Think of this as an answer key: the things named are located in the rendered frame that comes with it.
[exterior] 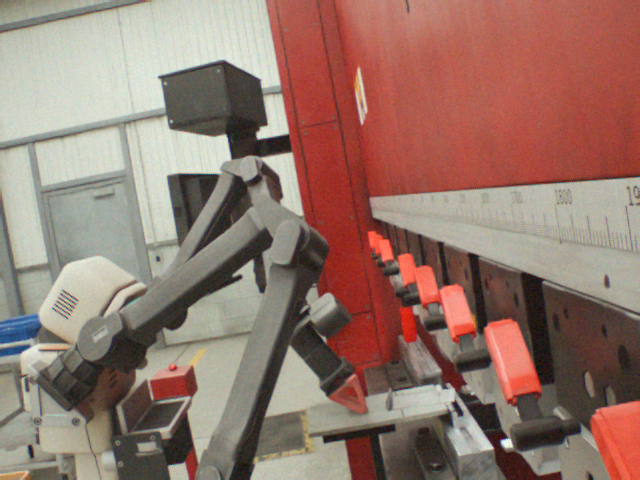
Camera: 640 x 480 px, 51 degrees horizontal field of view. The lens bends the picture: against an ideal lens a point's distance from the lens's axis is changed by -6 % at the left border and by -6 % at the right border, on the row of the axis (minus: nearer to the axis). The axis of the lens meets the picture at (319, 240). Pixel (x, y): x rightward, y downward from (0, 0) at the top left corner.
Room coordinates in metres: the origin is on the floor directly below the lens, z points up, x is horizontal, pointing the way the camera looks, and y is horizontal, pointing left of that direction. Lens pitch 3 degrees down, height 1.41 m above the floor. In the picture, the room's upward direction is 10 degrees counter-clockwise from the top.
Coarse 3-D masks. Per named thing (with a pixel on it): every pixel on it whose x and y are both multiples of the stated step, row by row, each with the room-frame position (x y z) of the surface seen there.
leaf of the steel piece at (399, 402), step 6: (390, 390) 1.39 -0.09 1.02; (438, 390) 1.37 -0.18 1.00; (390, 396) 1.37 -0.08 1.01; (396, 396) 1.39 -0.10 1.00; (402, 396) 1.38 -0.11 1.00; (408, 396) 1.37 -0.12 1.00; (414, 396) 1.37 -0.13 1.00; (420, 396) 1.36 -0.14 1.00; (426, 396) 1.35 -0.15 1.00; (432, 396) 1.34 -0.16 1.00; (438, 396) 1.33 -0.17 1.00; (390, 402) 1.36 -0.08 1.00; (396, 402) 1.35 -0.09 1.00; (402, 402) 1.34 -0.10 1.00; (408, 402) 1.33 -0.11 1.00; (414, 402) 1.33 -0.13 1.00; (420, 402) 1.32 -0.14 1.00; (426, 402) 1.31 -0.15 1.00; (432, 402) 1.30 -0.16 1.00; (438, 402) 1.30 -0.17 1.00; (390, 408) 1.32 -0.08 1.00; (396, 408) 1.31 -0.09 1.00; (402, 408) 1.30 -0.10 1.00
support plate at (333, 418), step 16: (432, 384) 1.43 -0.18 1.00; (368, 400) 1.40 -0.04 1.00; (384, 400) 1.38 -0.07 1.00; (320, 416) 1.35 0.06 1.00; (336, 416) 1.33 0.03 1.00; (352, 416) 1.32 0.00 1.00; (368, 416) 1.30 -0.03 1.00; (384, 416) 1.28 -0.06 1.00; (400, 416) 1.26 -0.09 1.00; (416, 416) 1.25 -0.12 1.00; (320, 432) 1.26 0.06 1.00; (336, 432) 1.26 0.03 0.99
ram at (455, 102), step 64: (384, 0) 0.98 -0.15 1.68; (448, 0) 0.58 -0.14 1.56; (512, 0) 0.41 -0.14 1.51; (576, 0) 0.31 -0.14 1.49; (384, 64) 1.13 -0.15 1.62; (448, 64) 0.63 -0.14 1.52; (512, 64) 0.43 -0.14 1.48; (576, 64) 0.33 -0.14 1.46; (384, 128) 1.33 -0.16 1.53; (448, 128) 0.69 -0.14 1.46; (512, 128) 0.46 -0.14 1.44; (576, 128) 0.34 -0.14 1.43; (384, 192) 1.59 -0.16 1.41; (512, 256) 0.52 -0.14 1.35; (576, 256) 0.37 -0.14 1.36
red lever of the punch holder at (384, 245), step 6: (384, 240) 1.45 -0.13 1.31; (384, 246) 1.44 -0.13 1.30; (384, 252) 1.43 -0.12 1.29; (390, 252) 1.42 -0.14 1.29; (384, 258) 1.42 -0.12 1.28; (390, 258) 1.41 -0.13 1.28; (390, 264) 1.40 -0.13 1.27; (384, 270) 1.39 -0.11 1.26; (390, 270) 1.39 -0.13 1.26; (396, 270) 1.39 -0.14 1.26
